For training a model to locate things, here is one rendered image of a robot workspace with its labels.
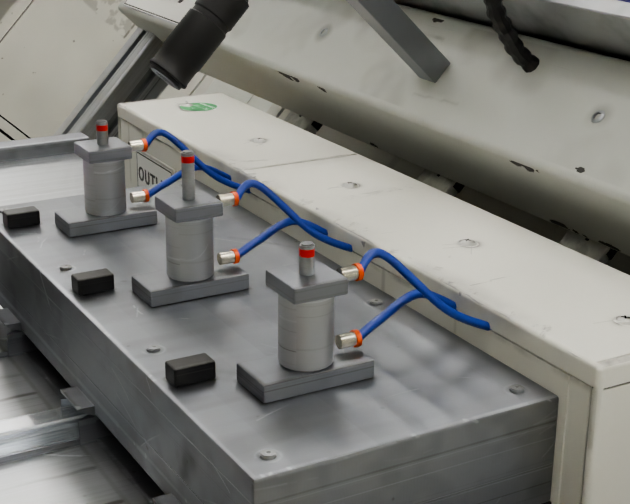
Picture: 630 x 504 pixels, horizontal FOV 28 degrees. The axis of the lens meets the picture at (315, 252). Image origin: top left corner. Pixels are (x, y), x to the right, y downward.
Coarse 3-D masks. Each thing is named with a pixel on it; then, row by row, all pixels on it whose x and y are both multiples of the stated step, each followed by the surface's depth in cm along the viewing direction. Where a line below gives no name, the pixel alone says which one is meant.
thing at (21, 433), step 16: (32, 416) 57; (48, 416) 57; (64, 416) 57; (80, 416) 57; (0, 432) 56; (16, 432) 56; (32, 432) 56; (48, 432) 57; (64, 432) 57; (0, 448) 56; (16, 448) 56; (32, 448) 57
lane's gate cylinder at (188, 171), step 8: (184, 152) 56; (192, 152) 57; (184, 160) 56; (192, 160) 57; (184, 168) 57; (192, 168) 57; (184, 176) 57; (192, 176) 57; (184, 184) 57; (192, 184) 57; (184, 192) 57; (192, 192) 57
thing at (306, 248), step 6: (300, 246) 48; (306, 246) 48; (312, 246) 48; (300, 252) 48; (306, 252) 48; (312, 252) 48; (300, 258) 48; (306, 258) 48; (312, 258) 48; (300, 264) 48; (306, 264) 48; (312, 264) 48; (300, 270) 48; (306, 270) 48; (312, 270) 48
